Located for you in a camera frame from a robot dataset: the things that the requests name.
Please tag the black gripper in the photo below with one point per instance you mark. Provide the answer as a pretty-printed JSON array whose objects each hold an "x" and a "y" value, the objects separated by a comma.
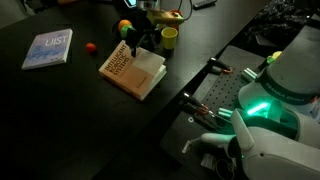
[{"x": 143, "y": 33}]

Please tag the large orange ball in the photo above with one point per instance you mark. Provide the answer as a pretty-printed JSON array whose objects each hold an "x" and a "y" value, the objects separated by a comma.
[{"x": 124, "y": 23}]

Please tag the yellow green marker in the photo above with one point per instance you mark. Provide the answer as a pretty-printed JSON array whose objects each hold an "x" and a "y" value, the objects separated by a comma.
[{"x": 274, "y": 57}]

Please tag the black remote control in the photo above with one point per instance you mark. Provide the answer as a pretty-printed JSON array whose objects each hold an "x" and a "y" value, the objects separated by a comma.
[{"x": 204, "y": 3}]

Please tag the black orange-tipped clamp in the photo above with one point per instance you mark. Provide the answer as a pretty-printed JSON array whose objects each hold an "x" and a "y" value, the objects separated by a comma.
[
  {"x": 220, "y": 65},
  {"x": 198, "y": 105}
]

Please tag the white paper label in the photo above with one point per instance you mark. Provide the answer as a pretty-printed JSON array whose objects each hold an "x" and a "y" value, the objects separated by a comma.
[{"x": 208, "y": 160}]

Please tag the silver metal cylinder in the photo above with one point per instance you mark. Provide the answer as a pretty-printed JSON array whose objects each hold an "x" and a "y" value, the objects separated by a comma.
[
  {"x": 249, "y": 74},
  {"x": 225, "y": 113}
]

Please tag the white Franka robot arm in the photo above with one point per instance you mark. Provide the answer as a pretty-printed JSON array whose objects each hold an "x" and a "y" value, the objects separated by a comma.
[{"x": 283, "y": 100}]

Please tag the small metal washer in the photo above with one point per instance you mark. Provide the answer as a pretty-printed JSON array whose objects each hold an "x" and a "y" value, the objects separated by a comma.
[{"x": 190, "y": 119}]

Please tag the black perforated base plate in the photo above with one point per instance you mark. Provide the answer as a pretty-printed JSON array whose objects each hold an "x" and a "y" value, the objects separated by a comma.
[{"x": 220, "y": 90}]

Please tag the orange plastic cup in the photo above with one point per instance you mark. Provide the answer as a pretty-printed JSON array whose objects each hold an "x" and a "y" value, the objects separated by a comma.
[{"x": 176, "y": 14}]

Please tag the yellow plastic cup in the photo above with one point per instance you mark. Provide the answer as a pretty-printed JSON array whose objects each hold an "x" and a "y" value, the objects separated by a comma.
[{"x": 169, "y": 37}]

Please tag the small orange ball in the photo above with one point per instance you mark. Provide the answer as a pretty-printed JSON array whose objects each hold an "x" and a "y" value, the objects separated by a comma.
[{"x": 90, "y": 47}]

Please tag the blue UIST book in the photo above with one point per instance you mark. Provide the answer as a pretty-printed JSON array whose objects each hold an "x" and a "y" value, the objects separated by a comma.
[{"x": 48, "y": 48}]

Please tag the white and orange book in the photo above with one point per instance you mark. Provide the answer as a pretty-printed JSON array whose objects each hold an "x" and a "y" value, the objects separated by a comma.
[{"x": 133, "y": 71}]

